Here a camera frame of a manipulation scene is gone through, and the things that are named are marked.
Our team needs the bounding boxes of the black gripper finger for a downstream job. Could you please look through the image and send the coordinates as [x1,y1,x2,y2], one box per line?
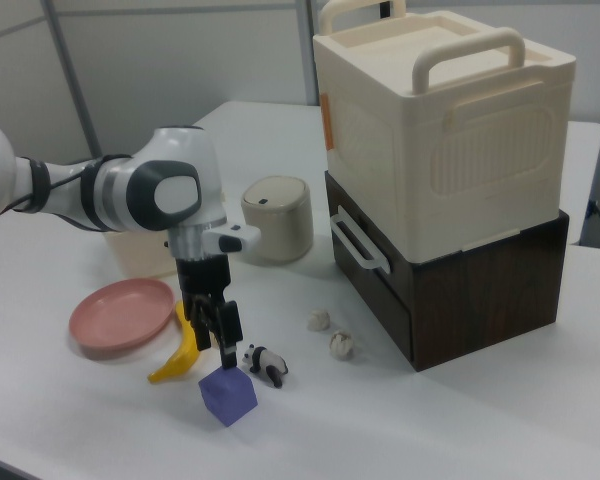
[181,294,213,352]
[213,297,245,372]

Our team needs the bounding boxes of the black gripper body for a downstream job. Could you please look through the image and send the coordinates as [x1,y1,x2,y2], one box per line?
[174,254,232,303]

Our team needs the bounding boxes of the purple cube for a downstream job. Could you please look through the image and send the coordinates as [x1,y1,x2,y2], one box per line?
[197,365,259,428]

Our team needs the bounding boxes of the pink plate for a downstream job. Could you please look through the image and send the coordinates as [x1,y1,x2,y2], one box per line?
[68,277,177,362]

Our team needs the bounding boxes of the yellow toy banana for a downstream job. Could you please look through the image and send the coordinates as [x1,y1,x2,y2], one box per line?
[146,299,214,386]

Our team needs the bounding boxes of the toy panda figure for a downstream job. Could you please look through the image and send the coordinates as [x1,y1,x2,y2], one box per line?
[241,343,290,389]

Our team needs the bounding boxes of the open cream plastic bin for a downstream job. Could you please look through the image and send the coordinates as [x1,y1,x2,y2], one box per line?
[102,192,227,279]

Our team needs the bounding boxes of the crumpled white paper ball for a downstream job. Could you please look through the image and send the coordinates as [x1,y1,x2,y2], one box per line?
[306,308,332,332]
[327,328,356,362]

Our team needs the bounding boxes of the small cream trash can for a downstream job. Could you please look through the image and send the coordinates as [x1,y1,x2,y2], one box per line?
[240,174,315,267]

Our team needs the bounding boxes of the dark brown drawer cabinet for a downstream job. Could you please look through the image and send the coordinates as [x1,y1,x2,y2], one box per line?
[324,169,572,373]

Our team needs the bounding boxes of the cream storage box with handles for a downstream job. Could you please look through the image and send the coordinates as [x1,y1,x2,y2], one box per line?
[311,0,579,265]

